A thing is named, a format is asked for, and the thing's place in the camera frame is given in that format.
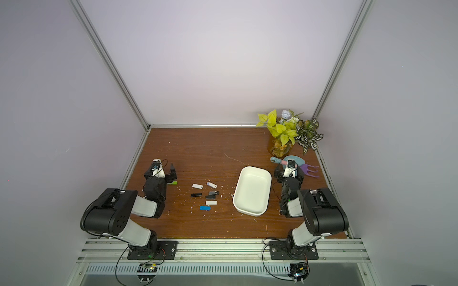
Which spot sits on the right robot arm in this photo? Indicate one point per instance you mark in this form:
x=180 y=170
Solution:
x=322 y=214

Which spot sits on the connector board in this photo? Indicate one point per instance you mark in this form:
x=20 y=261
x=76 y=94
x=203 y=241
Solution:
x=146 y=272
x=299 y=271

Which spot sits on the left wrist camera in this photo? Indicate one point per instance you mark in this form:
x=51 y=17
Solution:
x=157 y=169

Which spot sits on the black swivel usb drive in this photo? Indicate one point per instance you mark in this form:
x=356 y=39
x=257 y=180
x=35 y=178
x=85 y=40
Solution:
x=212 y=195

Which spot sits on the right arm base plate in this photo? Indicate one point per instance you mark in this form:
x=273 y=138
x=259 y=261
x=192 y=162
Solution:
x=282 y=250

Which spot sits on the potted green plant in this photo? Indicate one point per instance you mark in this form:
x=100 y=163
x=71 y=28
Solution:
x=287 y=130

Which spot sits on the white silver usb drive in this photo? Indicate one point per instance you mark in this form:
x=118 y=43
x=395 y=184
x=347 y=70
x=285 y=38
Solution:
x=212 y=185

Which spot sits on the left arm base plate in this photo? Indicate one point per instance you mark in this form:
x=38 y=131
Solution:
x=159 y=250

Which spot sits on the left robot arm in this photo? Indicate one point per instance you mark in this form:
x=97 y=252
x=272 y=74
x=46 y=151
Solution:
x=110 y=214

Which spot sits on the left connector board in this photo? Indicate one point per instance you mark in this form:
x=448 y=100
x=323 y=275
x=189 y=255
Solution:
x=146 y=272

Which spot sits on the pink teal handled brush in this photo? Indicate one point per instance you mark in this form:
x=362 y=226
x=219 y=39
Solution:
x=278 y=161

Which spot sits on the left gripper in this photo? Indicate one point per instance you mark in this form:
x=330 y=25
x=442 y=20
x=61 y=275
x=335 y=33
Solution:
x=168 y=177

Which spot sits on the teal dustpan plate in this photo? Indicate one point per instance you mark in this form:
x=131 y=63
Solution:
x=299 y=161

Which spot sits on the right connector board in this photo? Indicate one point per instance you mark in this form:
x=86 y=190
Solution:
x=299 y=271

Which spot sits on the white storage box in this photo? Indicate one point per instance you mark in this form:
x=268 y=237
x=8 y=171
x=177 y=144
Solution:
x=252 y=191

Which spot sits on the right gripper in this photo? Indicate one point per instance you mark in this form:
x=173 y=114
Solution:
x=281 y=175

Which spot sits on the purple toy fork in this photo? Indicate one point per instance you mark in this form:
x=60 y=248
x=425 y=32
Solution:
x=309 y=170

